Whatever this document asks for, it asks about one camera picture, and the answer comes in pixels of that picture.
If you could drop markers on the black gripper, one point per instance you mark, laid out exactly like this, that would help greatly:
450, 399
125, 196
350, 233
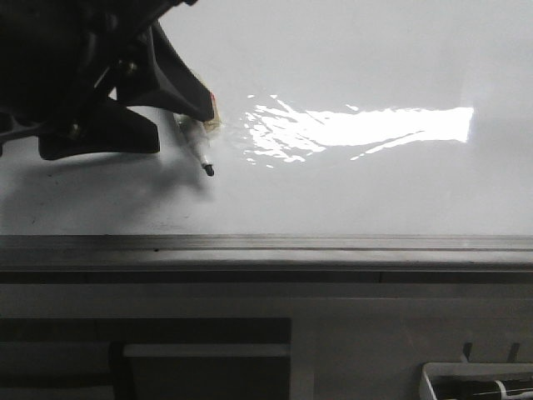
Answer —
53, 53

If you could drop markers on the taped whiteboard marker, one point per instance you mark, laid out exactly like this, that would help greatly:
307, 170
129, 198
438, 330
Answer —
198, 134

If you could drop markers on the grey aluminium whiteboard tray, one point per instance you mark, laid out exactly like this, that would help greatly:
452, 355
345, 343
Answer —
266, 258

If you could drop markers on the dark rectangular panel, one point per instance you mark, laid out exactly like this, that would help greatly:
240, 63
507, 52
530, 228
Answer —
184, 358

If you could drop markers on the white plastic marker basket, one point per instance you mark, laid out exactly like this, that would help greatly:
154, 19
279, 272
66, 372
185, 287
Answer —
461, 380

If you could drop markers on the black marker in basket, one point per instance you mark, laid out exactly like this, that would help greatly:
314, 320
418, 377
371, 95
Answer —
489, 390

